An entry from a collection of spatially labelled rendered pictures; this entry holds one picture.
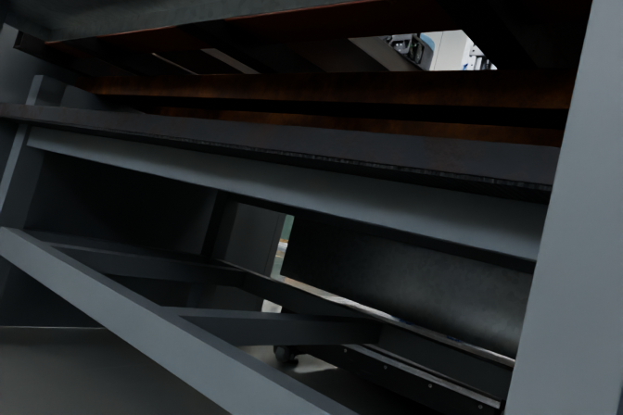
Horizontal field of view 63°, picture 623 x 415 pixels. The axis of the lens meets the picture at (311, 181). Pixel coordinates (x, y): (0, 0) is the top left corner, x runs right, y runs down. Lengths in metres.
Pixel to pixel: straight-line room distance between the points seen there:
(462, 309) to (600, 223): 1.11
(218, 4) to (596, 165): 0.60
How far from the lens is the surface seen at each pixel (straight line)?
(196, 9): 0.80
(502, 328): 1.31
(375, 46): 1.02
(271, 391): 0.64
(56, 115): 1.13
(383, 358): 1.63
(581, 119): 0.26
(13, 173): 1.44
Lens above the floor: 0.47
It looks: 5 degrees up
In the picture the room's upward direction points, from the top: 14 degrees clockwise
